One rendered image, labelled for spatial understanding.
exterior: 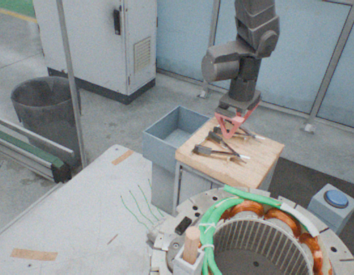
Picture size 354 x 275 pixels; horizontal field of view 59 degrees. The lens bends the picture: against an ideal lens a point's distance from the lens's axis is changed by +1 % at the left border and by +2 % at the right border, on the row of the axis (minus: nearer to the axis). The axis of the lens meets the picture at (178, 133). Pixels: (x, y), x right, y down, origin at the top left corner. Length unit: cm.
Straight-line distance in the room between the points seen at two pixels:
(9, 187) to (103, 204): 135
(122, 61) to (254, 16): 218
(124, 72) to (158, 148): 201
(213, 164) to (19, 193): 168
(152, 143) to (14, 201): 151
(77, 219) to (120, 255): 17
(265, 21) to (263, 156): 31
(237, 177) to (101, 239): 43
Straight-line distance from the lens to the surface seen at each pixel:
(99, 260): 89
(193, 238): 37
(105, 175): 108
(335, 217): 76
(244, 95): 71
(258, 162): 74
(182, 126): 92
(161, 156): 79
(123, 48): 266
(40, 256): 93
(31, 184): 226
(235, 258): 62
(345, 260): 60
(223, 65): 64
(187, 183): 78
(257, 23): 62
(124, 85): 281
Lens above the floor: 153
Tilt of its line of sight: 37 degrees down
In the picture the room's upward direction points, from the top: 5 degrees clockwise
